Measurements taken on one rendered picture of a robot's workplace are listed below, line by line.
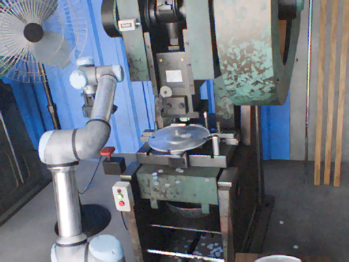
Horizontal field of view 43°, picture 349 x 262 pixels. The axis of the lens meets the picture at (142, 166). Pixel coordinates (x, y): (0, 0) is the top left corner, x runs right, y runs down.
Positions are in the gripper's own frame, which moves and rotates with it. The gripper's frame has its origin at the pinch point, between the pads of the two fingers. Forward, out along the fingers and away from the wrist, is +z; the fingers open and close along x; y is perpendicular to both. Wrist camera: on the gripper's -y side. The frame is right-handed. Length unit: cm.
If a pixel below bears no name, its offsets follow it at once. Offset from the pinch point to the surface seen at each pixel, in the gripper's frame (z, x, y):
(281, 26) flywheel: -32, -50, -73
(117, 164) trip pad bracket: 15.8, 2.8, -5.3
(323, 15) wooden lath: -22, -120, -86
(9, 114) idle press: 19, -64, 119
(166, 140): 6.7, -6.7, -28.3
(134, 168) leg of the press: 21.1, -4.0, -10.3
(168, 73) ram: -22.7, -15.1, -29.8
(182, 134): 6.4, -13.2, -33.7
